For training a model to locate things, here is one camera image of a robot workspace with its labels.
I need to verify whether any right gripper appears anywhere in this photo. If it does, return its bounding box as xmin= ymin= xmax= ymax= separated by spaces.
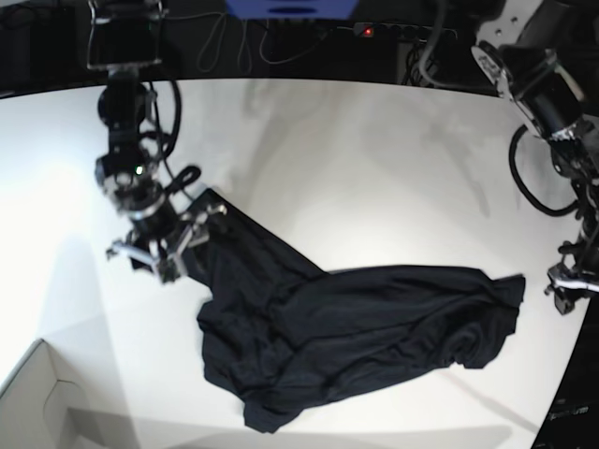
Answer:
xmin=106 ymin=200 xmax=227 ymax=281

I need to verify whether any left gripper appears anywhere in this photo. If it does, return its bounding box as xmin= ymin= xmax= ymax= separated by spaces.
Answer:
xmin=545 ymin=262 xmax=598 ymax=315

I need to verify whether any black t-shirt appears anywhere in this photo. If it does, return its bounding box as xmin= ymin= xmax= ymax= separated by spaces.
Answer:
xmin=194 ymin=189 xmax=526 ymax=433

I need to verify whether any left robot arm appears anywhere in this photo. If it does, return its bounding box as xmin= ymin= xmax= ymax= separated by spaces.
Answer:
xmin=471 ymin=1 xmax=598 ymax=315

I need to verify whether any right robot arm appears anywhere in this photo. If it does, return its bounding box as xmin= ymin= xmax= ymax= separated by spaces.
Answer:
xmin=86 ymin=1 xmax=226 ymax=283

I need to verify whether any white cardboard box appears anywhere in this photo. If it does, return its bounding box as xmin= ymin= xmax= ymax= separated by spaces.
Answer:
xmin=1 ymin=339 xmax=140 ymax=448

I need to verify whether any blue bin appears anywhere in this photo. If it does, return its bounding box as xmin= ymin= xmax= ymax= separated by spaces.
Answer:
xmin=226 ymin=0 xmax=358 ymax=20

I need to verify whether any black power strip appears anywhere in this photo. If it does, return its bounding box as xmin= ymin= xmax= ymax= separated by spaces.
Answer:
xmin=352 ymin=22 xmax=433 ymax=42

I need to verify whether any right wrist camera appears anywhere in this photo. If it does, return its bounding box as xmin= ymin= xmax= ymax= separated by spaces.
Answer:
xmin=157 ymin=263 xmax=182 ymax=284

